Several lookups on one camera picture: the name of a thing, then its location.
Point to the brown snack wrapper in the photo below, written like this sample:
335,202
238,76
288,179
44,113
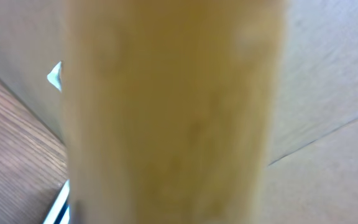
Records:
167,106

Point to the white barcode scanner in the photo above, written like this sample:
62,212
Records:
59,212

